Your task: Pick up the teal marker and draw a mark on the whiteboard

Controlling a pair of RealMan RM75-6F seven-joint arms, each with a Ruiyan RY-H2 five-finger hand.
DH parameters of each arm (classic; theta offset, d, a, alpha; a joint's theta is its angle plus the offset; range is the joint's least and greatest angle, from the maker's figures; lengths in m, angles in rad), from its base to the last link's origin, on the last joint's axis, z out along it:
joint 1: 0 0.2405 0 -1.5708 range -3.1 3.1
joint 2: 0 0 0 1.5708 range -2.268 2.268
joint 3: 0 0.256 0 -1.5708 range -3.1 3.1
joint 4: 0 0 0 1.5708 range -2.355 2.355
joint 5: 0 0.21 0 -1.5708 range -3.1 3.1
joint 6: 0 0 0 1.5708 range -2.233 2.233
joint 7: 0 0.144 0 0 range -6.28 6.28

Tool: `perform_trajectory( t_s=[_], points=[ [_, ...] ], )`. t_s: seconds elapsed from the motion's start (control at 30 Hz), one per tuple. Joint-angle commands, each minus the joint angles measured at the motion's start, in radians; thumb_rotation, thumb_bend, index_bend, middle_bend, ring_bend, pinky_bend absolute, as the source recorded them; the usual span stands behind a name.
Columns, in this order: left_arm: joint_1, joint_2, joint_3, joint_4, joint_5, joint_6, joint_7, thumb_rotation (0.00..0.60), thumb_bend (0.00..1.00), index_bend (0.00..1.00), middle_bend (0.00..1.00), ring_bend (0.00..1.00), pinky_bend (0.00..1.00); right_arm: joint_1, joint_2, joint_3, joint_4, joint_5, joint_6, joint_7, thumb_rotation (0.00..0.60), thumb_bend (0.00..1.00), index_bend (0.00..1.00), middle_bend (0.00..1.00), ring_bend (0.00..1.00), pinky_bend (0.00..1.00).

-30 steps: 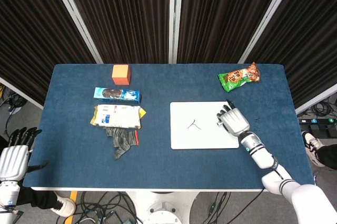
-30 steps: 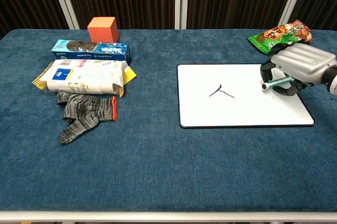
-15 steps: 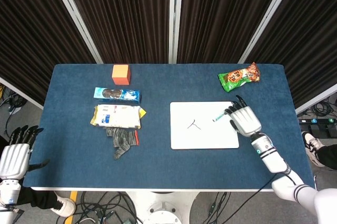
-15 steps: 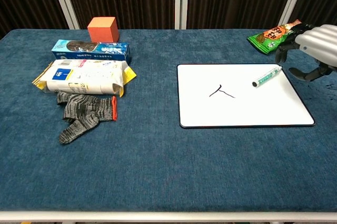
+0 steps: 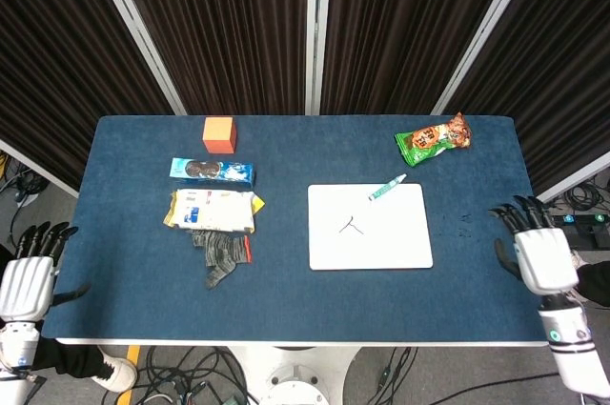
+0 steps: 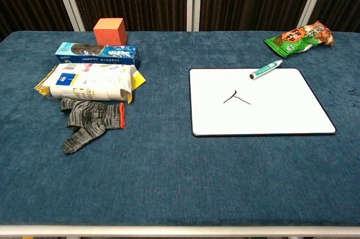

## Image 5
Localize blue cookie box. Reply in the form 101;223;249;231
170;157;256;189

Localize black trouser leg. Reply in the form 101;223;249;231
33;340;112;377

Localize orange cube block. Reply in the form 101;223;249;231
201;116;237;154

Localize blue table cloth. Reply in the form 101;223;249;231
40;113;547;342

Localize grey knit work glove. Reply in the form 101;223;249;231
191;229;253;290

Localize black power strip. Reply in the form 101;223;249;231
551;212;610;250

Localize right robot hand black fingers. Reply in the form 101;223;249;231
487;194;580;297

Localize green orange snack bag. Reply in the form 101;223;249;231
394;111;473;168

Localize white table frame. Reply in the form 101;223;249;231
54;336;550;348

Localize black cloth sleeve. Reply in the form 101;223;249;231
571;250;610;311

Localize white sneaker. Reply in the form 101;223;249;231
91;347;139;393

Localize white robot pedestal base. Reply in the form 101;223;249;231
227;345;364;405

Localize black floor cable bundle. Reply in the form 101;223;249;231
136;346;250;405

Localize white yellow snack bag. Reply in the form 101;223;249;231
162;188;266;233

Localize black cable with green tag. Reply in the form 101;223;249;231
375;346;417;405

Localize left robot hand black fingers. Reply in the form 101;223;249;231
0;221;92;323

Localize dark pleated partition screen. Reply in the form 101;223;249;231
317;0;542;116
431;0;610;204
85;0;319;116
0;0;187;199

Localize green and white marker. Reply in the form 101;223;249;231
367;172;408;203

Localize white drawing board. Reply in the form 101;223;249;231
307;182;435;272

